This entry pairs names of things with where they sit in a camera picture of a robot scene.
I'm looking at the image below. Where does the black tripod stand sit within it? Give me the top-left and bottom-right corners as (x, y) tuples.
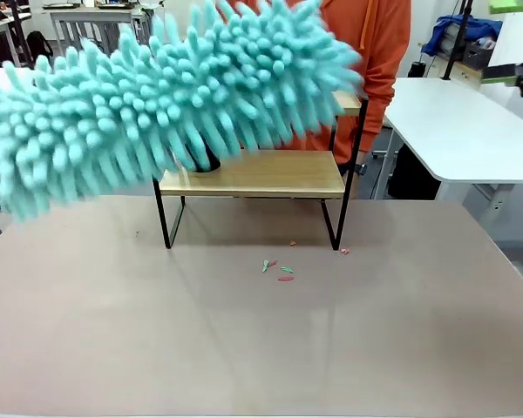
(442, 0), (472, 81)

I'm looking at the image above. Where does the grey plastic crate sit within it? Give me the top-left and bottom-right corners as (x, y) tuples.
(463, 39), (494, 67)

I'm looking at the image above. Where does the white card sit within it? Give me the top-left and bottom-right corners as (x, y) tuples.
(490, 9), (523, 67)

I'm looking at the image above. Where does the grey metal table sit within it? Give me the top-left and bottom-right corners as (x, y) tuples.
(42, 2), (154, 57)

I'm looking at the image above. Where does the white desk with black pole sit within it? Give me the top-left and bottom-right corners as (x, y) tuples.
(0, 0), (32, 70)

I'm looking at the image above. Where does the wooden shelf with black frame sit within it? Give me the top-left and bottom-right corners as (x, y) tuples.
(153, 89), (370, 253)

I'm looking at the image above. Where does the large white table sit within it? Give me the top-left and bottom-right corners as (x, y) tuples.
(372, 77), (523, 201)

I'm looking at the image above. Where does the person's left forearm orange sleeve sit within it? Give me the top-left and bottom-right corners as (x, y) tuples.
(357, 73), (398, 154)

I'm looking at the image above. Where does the person in orange hoodie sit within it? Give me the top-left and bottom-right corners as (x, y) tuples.
(282, 0), (413, 169)

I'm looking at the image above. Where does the black backpack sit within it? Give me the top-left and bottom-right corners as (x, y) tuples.
(24, 30), (54, 67)

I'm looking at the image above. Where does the blue cloth pile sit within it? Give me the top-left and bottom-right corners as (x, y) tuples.
(421, 14), (503, 58)

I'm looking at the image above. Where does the teal chenille duster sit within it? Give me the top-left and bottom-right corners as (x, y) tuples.
(0, 0), (365, 221)

